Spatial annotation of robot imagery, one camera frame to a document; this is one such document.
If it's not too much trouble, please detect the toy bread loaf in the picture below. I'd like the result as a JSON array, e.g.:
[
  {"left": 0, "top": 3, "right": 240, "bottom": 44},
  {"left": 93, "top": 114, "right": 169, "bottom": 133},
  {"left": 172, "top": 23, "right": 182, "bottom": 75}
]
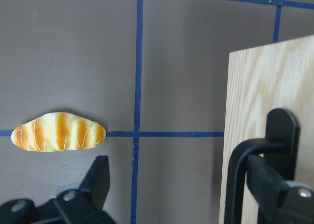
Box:
[{"left": 11, "top": 112, "right": 106, "bottom": 152}]

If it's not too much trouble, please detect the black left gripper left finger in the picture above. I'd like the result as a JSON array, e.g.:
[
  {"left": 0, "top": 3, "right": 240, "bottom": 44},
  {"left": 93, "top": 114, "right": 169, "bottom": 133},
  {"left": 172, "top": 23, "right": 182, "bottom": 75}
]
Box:
[{"left": 0, "top": 155, "right": 115, "bottom": 224}]

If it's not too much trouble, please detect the brown paper table mat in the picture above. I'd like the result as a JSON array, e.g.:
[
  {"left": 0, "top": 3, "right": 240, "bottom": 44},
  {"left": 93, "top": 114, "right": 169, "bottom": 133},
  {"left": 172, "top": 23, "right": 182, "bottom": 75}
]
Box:
[{"left": 0, "top": 0, "right": 314, "bottom": 224}]

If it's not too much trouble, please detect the black drawer handle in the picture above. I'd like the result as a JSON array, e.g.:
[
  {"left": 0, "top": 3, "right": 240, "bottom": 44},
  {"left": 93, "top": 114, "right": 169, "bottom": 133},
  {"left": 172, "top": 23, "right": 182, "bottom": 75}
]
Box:
[{"left": 224, "top": 109, "right": 300, "bottom": 224}]

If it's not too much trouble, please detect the wooden drawer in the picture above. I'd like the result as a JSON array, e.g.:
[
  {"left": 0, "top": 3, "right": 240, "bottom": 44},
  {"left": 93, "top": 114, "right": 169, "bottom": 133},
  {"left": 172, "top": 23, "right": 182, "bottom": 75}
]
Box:
[{"left": 219, "top": 34, "right": 314, "bottom": 224}]

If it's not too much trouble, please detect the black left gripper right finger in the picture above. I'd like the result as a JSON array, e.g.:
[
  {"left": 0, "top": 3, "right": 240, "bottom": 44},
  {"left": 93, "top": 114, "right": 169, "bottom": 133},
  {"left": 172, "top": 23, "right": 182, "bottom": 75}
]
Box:
[{"left": 247, "top": 155, "right": 314, "bottom": 224}]

